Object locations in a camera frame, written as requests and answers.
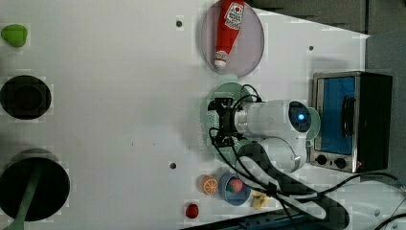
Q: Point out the small red toy strawberry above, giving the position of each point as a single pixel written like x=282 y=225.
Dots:
x=192 y=211

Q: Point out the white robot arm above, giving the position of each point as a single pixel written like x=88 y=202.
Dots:
x=264 y=143

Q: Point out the blue bowl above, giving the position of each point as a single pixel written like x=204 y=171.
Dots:
x=233 y=199

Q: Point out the green plastic strainer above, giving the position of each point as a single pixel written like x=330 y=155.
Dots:
x=228 y=88

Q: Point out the red ketchup bottle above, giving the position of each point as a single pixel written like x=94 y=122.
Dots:
x=228 y=26

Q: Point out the toy orange slice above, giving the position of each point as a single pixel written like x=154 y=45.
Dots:
x=209 y=185

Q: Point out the toy banana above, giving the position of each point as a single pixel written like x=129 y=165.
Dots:
x=260 y=200

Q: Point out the black toaster oven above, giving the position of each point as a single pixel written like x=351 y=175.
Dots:
x=355 y=111

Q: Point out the large black round pan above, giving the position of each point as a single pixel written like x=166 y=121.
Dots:
x=50 y=194

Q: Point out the toy strawberry in bowl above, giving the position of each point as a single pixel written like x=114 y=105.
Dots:
x=234 y=185

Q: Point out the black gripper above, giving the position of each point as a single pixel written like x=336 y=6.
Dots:
x=226 y=135

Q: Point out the small black round pot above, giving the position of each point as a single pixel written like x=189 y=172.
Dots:
x=25 y=97

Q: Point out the grey round plate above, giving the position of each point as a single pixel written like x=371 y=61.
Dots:
x=247 y=51

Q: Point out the green spatula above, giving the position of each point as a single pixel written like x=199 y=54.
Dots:
x=18 y=222

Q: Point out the green toy pepper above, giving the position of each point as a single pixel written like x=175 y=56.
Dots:
x=15 y=34

